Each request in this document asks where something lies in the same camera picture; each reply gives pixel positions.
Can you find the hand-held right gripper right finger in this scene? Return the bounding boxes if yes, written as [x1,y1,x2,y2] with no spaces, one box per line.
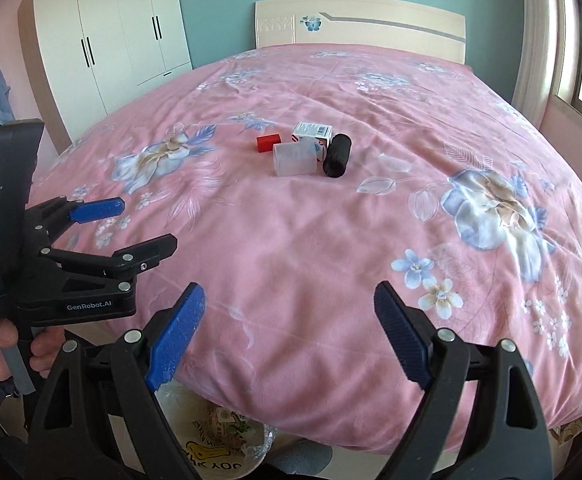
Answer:
[373,280,555,480]

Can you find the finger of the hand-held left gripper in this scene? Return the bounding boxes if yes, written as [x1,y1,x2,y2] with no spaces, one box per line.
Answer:
[25,196,126,249]
[35,233,179,307]

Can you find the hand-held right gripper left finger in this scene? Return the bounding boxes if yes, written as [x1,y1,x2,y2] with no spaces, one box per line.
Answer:
[23,281,207,480]

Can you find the paper bucket bin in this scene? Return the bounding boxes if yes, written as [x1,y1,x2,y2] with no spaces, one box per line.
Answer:
[156,379,278,480]

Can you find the clear plastic cup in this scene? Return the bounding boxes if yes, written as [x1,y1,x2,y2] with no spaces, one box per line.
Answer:
[272,141,322,178]

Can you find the black roll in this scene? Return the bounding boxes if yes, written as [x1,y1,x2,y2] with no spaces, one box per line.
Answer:
[322,133,353,179]

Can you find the white box with red label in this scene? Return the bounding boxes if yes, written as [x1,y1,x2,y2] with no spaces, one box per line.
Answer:
[291,121,333,150]

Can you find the person's left hand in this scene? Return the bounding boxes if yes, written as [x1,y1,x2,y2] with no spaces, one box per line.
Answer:
[0,321,68,386]

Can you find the pink floral bedspread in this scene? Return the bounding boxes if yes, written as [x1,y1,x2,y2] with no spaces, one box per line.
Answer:
[28,42,582,448]

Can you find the grey shoe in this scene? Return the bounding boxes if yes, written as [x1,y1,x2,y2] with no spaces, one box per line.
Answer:
[271,439,333,480]

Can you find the white wardrobe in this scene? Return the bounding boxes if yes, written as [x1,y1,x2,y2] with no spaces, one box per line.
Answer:
[18,0,193,153]

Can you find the floral bed skirt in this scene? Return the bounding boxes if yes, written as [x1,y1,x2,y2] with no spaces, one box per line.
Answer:
[552,417,582,447]

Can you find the cream headboard with butterfly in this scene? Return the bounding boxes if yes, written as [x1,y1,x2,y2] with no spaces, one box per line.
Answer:
[255,0,468,65]

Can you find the cream curtain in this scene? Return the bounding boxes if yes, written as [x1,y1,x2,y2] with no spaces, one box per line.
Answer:
[514,0,563,129]

